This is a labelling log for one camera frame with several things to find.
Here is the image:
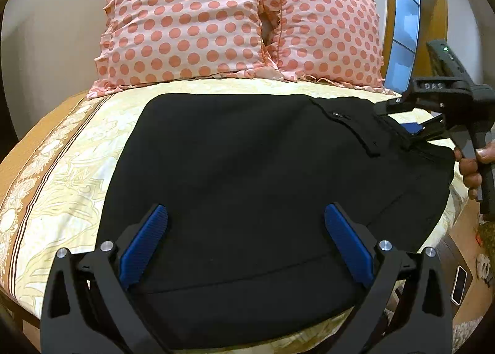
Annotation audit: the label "smartphone on nightstand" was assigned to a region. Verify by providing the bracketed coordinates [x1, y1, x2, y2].
[451, 265, 468, 306]

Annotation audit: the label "brown wooden nightstand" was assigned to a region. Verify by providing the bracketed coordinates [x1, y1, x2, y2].
[387, 199, 495, 354]

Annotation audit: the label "wooden window frame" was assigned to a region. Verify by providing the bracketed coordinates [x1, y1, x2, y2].
[330, 0, 449, 96]

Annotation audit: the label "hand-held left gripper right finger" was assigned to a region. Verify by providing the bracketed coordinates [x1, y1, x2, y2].
[324, 202, 454, 354]

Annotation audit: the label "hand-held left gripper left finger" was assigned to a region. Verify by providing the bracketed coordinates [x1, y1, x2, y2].
[39, 203, 182, 354]

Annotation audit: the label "person's right hand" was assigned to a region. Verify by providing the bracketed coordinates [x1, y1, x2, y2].
[452, 140, 495, 201]

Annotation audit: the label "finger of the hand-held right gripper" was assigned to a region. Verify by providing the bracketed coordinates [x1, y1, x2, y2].
[374, 96, 430, 117]
[400, 114, 449, 146]

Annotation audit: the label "glass window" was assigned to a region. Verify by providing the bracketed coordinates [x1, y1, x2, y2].
[385, 0, 422, 92]

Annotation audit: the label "bed with yellow patterned sheet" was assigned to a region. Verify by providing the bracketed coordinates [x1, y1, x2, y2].
[0, 77, 465, 354]

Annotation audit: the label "pink polka dot pillow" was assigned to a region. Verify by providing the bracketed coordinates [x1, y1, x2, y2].
[87, 0, 279, 100]
[261, 0, 387, 93]

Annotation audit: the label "black pants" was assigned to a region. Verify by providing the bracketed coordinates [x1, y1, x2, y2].
[93, 93, 455, 339]

